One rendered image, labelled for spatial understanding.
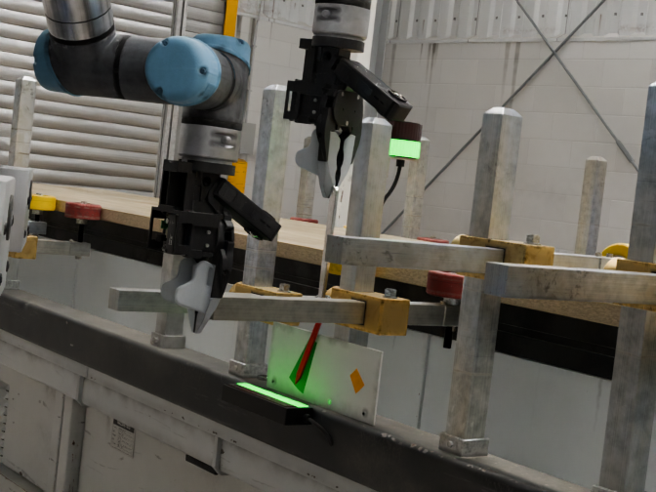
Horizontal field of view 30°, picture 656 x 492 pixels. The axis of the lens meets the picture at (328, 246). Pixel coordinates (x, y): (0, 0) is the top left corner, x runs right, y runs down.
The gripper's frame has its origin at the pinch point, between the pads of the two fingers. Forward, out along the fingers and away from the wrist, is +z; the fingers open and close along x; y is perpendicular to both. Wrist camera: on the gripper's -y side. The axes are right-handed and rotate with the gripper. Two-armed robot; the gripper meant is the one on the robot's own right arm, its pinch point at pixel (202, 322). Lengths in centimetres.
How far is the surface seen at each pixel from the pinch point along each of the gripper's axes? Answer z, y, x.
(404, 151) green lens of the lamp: -25.1, -30.1, -1.1
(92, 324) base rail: 12, -24, -78
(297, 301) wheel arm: -3.6, -13.0, 1.6
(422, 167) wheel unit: -28, -136, -119
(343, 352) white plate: 3.6, -24.6, -2.1
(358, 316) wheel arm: -2.0, -23.5, 1.6
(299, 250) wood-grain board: -7, -46, -45
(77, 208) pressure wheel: -8, -39, -122
